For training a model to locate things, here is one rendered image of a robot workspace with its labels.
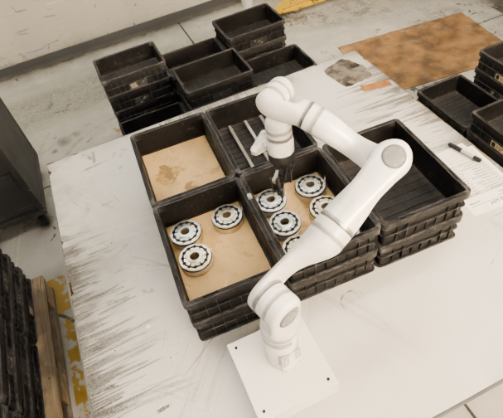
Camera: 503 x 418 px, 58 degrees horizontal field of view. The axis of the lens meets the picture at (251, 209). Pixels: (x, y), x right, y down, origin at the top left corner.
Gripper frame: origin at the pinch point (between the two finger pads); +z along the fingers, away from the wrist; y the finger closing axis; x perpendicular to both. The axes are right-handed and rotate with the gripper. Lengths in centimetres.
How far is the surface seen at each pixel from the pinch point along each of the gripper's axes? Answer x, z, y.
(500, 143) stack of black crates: -65, 58, 104
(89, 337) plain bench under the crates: 48, 30, -54
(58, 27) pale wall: 285, 72, 184
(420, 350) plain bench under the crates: -47, 30, -23
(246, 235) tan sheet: 10.9, 17.3, -9.3
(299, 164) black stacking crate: 3.0, 11.1, 20.0
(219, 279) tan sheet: 12.0, 17.3, -27.4
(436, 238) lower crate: -45, 27, 15
